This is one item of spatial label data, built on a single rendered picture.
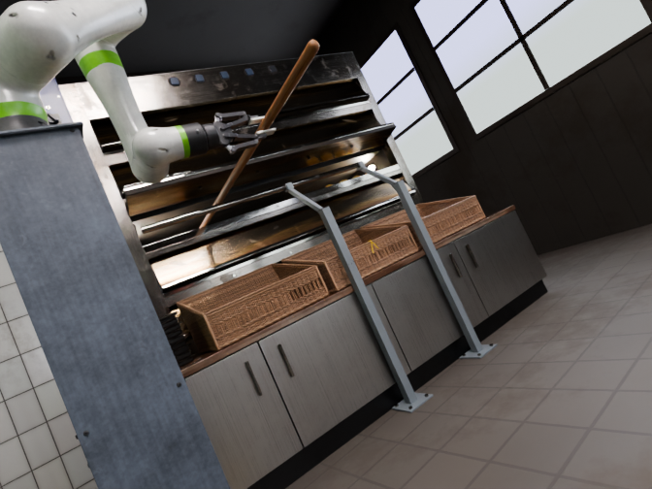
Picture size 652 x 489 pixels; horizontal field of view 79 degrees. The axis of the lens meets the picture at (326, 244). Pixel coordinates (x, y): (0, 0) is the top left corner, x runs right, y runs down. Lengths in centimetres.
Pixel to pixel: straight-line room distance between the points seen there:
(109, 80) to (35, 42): 39
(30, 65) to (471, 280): 201
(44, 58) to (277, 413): 131
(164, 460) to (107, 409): 15
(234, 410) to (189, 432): 70
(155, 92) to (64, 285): 178
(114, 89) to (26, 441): 145
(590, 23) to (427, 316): 258
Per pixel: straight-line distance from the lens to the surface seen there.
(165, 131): 121
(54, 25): 107
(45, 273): 92
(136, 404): 90
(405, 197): 207
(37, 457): 216
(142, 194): 213
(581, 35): 381
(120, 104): 138
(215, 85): 266
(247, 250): 223
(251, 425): 164
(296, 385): 168
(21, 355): 214
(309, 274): 180
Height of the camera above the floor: 69
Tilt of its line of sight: 4 degrees up
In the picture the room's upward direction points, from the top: 25 degrees counter-clockwise
